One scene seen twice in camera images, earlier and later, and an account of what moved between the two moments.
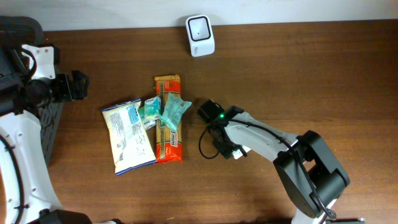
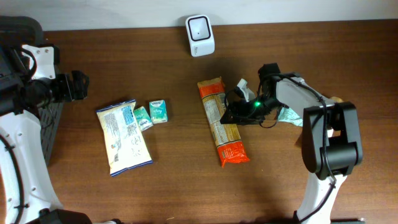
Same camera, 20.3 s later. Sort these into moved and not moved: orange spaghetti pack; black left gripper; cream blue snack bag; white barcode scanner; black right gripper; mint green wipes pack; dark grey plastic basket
Moved: orange spaghetti pack; cream blue snack bag; mint green wipes pack; black right gripper
Not moved: white barcode scanner; black left gripper; dark grey plastic basket
